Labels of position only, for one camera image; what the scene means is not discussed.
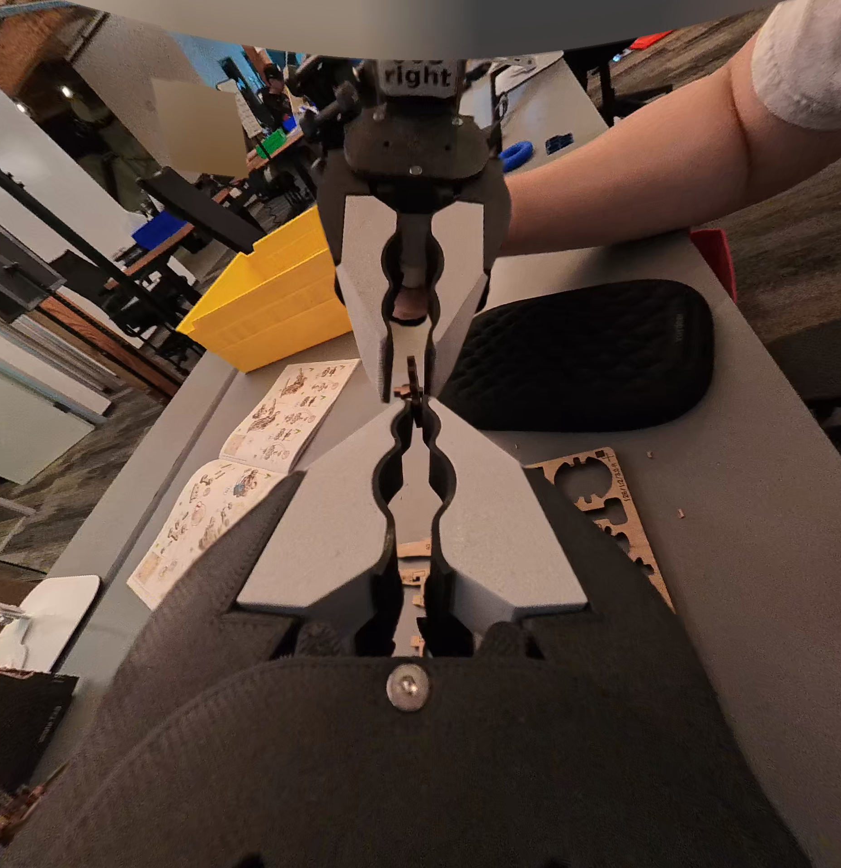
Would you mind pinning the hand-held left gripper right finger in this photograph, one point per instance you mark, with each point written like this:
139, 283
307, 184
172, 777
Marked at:
508, 542

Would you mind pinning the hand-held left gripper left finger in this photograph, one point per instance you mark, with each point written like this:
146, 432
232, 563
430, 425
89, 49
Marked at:
318, 542

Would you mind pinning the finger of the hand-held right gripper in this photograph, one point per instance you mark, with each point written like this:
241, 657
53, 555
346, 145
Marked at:
464, 271
363, 285

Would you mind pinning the small wooden model part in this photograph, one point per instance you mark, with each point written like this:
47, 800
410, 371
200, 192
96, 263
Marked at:
413, 380

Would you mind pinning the laser-cut plywood parts sheet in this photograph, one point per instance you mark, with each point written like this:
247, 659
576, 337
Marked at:
617, 522

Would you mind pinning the person's right forearm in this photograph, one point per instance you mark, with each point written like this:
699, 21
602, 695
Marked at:
630, 183

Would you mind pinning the black model kit box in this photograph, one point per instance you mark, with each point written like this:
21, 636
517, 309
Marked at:
20, 725

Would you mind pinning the person's right hand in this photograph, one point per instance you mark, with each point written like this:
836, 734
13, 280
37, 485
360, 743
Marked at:
410, 304

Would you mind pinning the yellow plastic bin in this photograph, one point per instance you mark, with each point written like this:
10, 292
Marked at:
271, 305

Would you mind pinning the rack of black dumbbells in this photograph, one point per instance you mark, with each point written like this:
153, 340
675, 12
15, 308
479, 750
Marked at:
325, 102

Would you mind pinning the illustrated instruction booklet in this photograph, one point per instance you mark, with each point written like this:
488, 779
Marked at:
271, 420

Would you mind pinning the green plastic bin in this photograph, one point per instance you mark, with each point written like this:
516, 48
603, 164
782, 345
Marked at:
271, 142

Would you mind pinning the black quilted wrist pad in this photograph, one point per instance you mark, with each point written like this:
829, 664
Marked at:
583, 352

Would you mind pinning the dark blue small part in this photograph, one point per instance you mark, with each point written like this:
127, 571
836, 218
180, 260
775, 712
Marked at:
559, 144

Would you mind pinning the blue plastic bin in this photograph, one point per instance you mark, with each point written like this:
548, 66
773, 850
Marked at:
159, 230

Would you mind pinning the white document stand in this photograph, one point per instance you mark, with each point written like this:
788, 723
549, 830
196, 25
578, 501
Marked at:
54, 617

